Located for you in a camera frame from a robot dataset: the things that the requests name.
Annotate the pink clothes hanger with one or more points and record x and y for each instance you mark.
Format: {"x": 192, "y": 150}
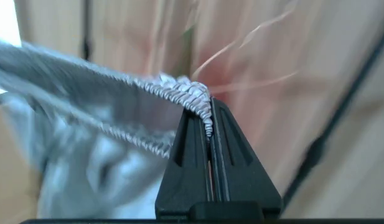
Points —
{"x": 216, "y": 57}

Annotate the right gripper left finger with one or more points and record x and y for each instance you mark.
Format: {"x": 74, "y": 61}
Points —
{"x": 182, "y": 186}

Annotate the pale grey garment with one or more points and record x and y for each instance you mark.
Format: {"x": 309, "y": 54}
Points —
{"x": 86, "y": 109}

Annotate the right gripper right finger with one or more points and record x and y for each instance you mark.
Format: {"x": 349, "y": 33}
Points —
{"x": 247, "y": 186}

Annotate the black clothes rack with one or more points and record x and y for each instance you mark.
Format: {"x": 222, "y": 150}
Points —
{"x": 316, "y": 152}

